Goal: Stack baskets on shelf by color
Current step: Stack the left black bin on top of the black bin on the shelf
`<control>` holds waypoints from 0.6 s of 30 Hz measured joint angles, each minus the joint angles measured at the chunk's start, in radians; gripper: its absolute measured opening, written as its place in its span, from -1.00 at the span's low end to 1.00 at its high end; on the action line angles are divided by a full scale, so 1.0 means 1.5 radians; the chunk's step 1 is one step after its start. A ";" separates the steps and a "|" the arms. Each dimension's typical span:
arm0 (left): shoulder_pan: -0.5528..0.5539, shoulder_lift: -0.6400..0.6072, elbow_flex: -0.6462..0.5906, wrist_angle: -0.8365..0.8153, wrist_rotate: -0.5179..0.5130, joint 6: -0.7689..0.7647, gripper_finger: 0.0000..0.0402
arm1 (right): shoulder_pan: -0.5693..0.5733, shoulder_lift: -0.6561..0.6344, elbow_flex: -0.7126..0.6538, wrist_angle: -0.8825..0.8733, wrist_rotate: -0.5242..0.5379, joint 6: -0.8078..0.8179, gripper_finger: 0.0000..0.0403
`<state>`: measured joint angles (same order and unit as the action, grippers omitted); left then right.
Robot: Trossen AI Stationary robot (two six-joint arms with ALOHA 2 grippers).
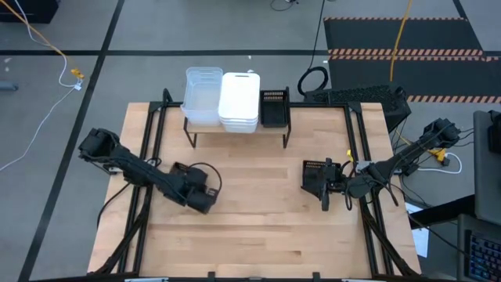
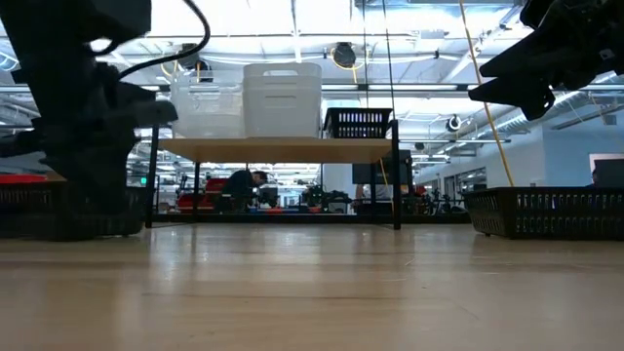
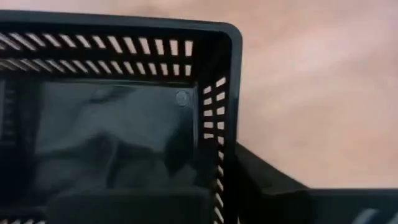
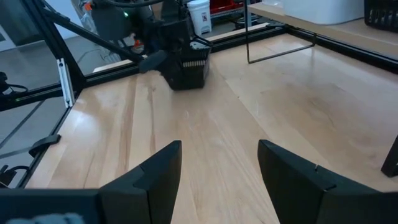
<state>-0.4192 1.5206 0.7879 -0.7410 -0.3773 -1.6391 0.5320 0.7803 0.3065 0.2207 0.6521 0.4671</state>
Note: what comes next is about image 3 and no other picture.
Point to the black slotted plastic basket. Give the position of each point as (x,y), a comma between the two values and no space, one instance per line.
(124,130)

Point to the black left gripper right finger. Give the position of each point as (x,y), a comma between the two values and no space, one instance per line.
(273,196)

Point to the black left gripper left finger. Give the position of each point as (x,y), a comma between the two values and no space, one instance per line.
(130,207)

